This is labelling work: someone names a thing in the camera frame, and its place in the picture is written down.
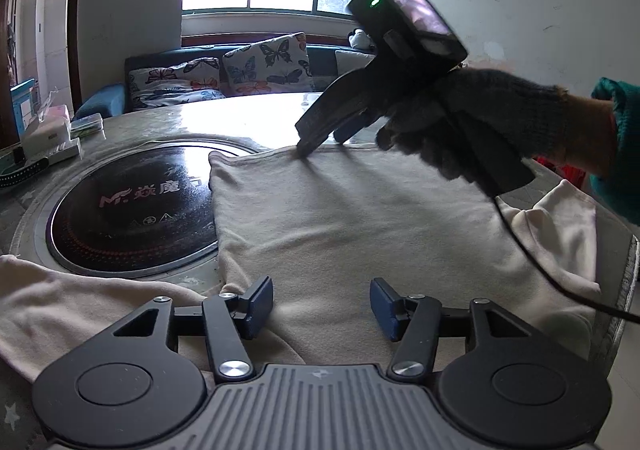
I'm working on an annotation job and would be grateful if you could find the dark blue sofa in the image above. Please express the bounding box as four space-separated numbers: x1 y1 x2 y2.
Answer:
74 42 377 119

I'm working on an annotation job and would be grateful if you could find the beige garment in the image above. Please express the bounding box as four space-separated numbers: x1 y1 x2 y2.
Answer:
0 144 603 383

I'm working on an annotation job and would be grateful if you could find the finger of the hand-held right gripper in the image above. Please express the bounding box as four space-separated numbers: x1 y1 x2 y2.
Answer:
294 64 388 151
333 107 377 145

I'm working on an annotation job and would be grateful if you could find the person's right forearm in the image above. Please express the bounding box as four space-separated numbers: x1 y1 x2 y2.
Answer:
560 76 640 219

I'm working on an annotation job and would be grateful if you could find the butterfly print pillow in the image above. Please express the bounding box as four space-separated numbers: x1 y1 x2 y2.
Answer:
128 56 227 113
222 32 314 96

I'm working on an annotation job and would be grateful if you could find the person's right hand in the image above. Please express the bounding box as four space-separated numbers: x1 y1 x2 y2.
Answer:
375 68 572 181

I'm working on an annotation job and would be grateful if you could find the white cushion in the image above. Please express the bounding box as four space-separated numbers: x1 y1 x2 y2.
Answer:
333 50 376 79

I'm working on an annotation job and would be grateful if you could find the white flat box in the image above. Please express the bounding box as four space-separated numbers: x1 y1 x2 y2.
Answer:
20 137 83 165

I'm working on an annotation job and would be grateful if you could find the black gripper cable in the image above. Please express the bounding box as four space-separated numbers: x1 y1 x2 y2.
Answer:
492 195 640 321

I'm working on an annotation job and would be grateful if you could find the red object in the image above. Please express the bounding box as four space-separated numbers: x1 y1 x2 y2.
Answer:
559 164 587 189

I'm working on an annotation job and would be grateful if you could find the panda stuffed toy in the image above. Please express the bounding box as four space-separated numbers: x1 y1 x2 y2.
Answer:
348 28 377 51

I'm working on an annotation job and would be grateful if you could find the round black induction cooktop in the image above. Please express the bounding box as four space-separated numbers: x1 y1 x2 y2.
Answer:
46 139 267 277

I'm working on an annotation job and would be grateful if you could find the blue cardboard box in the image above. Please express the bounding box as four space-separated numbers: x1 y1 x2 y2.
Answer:
10 78 38 141

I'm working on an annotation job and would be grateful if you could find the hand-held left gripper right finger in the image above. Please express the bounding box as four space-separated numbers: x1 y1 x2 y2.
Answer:
369 278 532 379

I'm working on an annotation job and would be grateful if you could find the tissue pack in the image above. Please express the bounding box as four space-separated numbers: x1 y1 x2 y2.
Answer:
22 104 72 145

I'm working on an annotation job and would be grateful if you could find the black strap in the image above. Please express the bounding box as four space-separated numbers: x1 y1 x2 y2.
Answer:
0 156 52 189

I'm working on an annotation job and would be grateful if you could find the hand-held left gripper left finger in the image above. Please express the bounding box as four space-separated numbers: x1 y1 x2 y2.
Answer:
112 277 275 384

